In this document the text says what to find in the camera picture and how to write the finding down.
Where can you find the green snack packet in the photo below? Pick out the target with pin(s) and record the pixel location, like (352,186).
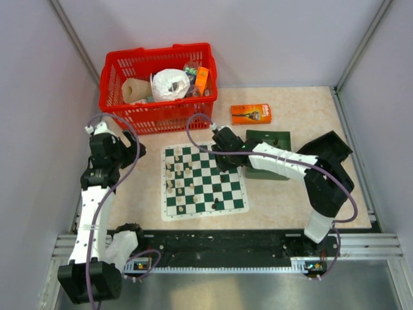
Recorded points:
(190,69)

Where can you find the black tray lid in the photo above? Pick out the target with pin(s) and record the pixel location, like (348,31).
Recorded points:
(328,145)

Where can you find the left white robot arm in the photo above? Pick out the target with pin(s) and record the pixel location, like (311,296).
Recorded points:
(94,268)

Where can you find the white toilet paper roll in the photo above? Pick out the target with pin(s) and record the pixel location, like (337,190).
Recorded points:
(169,85)

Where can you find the green white chess mat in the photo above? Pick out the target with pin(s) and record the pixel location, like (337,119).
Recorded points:
(190,182)

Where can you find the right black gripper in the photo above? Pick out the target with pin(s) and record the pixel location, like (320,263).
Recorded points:
(223,166)

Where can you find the orange razor box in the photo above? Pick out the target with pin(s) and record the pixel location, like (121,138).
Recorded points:
(255,114)

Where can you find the green piece tray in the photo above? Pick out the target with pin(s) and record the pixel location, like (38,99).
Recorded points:
(276,139)

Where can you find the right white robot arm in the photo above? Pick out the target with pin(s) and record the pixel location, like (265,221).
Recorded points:
(326,181)

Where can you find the orange carton in basket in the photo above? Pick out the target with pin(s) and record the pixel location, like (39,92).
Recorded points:
(201,79)

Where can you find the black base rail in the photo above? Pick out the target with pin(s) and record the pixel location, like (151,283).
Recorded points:
(233,248)

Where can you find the red plastic shopping basket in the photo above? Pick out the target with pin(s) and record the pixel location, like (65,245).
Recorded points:
(140,63)

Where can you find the beige paper roll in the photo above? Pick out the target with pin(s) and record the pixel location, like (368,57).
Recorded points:
(135,89)

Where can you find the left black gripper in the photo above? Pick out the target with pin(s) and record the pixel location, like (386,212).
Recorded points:
(131,152)

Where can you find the dark pawn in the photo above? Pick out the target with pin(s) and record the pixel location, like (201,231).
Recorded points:
(215,204)

